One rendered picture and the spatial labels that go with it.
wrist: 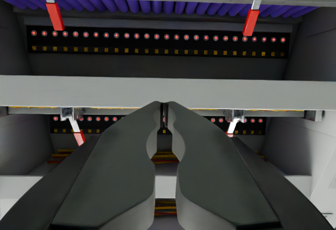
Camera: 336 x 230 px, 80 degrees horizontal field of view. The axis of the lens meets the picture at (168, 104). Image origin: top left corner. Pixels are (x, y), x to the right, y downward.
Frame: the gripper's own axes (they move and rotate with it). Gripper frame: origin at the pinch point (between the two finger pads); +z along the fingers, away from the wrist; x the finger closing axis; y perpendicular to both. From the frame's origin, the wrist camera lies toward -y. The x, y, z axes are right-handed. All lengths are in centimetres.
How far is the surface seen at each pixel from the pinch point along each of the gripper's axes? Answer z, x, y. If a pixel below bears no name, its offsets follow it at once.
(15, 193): 15.4, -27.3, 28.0
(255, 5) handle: 18.4, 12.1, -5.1
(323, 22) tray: 28.6, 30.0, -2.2
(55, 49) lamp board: 31.0, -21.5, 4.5
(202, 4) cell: 26.4, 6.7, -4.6
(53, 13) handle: 18.6, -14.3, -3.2
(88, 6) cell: 28.7, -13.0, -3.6
